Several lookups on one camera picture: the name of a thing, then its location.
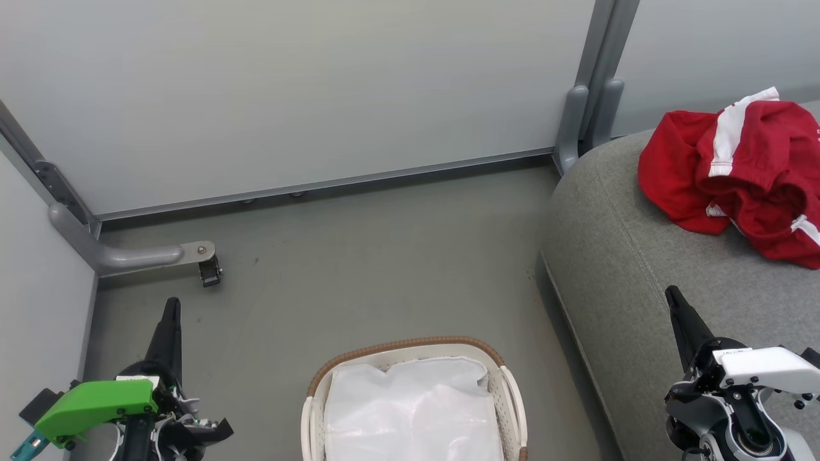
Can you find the grey metal partition post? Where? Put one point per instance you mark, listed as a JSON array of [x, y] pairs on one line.
[[596, 64]]

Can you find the grey partition corner post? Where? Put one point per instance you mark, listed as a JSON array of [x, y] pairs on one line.
[[38, 160]]

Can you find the white basket with brown rim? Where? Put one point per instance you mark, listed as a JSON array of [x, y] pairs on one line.
[[507, 397]]

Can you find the grey fabric sofa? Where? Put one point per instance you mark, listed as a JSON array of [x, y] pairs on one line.
[[628, 256]]

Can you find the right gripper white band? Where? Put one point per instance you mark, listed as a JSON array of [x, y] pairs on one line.
[[762, 368]]

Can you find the red shirt with white sleeve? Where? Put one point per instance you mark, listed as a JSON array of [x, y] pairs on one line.
[[775, 192]]

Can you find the grey partition base rail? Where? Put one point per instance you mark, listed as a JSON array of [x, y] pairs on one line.
[[384, 173]]

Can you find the grey metal partition foot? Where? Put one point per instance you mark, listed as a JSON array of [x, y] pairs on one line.
[[115, 256]]

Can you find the small black caster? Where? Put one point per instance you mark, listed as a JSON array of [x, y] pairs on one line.
[[210, 272]]

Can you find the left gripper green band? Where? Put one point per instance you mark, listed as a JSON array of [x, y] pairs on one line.
[[96, 403]]

